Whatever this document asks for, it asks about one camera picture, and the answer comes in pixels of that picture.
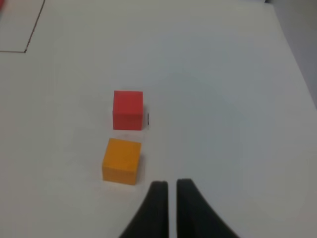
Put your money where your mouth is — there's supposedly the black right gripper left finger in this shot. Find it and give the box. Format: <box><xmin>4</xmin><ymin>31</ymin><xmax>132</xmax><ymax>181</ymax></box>
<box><xmin>120</xmin><ymin>181</ymin><xmax>168</xmax><ymax>238</ymax></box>

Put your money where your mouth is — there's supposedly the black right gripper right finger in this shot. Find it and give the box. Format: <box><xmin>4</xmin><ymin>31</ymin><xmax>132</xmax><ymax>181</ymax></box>
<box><xmin>176</xmin><ymin>178</ymin><xmax>238</xmax><ymax>238</ymax></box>

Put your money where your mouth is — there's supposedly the orange block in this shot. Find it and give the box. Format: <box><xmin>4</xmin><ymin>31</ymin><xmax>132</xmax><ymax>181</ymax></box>
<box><xmin>102</xmin><ymin>138</ymin><xmax>142</xmax><ymax>185</ymax></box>

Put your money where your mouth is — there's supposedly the red block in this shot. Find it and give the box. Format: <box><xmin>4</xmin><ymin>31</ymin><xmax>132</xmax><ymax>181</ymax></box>
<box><xmin>112</xmin><ymin>90</ymin><xmax>143</xmax><ymax>130</ymax></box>

